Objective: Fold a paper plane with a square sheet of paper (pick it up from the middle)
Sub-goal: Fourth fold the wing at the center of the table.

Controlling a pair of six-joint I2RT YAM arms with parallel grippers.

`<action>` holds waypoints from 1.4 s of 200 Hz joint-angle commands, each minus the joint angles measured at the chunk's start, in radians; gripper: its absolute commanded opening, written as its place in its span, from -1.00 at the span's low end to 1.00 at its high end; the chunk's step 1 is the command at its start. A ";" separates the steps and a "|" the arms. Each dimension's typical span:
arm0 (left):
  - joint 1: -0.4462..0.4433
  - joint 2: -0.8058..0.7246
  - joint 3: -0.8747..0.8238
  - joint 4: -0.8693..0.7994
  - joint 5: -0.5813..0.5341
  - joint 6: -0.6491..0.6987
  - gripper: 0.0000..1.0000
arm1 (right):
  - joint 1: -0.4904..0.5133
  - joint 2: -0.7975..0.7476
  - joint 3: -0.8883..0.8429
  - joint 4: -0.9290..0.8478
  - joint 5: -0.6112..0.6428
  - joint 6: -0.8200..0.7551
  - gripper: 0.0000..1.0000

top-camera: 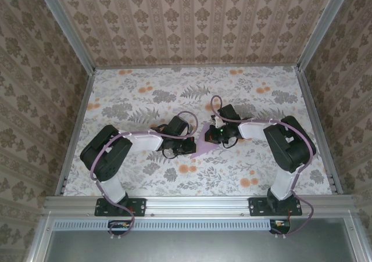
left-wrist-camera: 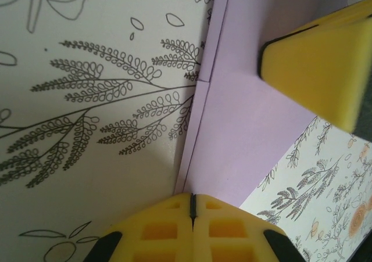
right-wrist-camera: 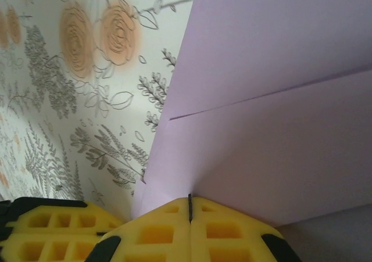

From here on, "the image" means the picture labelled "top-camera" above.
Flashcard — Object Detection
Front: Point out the white slotted cable duct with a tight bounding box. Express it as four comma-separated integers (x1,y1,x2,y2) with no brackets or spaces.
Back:
53,218,292,231

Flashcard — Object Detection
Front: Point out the aluminium frame post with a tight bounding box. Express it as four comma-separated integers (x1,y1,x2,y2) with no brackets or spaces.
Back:
34,0,96,73
295,0,355,71

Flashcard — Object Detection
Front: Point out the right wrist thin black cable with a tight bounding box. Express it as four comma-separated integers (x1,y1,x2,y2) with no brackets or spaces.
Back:
222,135,238,150

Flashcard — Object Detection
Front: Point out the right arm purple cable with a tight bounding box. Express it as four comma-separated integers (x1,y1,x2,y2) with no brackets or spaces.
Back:
209,95,317,239

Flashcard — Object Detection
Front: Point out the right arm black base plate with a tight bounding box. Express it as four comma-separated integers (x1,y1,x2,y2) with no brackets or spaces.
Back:
249,197,303,217

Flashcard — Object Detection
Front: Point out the grey metal panel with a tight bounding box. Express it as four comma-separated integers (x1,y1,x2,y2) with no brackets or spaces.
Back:
43,218,359,262

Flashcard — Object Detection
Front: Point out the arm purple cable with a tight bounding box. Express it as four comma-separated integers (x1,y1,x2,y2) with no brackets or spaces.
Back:
90,110,201,240
209,95,317,239

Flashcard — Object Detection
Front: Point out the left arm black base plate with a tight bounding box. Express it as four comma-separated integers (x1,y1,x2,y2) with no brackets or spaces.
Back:
95,197,146,217

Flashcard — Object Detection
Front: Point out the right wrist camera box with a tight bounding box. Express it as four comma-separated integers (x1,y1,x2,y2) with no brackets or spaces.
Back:
210,115,226,135

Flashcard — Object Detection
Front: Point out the floral table mat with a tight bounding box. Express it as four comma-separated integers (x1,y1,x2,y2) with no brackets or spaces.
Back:
62,66,334,198

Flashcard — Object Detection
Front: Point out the purple paper sheet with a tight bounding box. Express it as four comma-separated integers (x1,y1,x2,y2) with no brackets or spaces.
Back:
190,121,220,159

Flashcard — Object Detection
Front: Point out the aluminium mounting rail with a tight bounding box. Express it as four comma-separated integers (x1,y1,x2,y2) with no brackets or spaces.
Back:
42,194,357,218

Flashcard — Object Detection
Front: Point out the aluminium side rail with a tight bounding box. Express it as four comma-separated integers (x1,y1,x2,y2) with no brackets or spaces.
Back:
54,69,97,196
294,66,344,195

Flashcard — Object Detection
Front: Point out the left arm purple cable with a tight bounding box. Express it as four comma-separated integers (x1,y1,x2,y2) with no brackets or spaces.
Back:
90,110,201,240

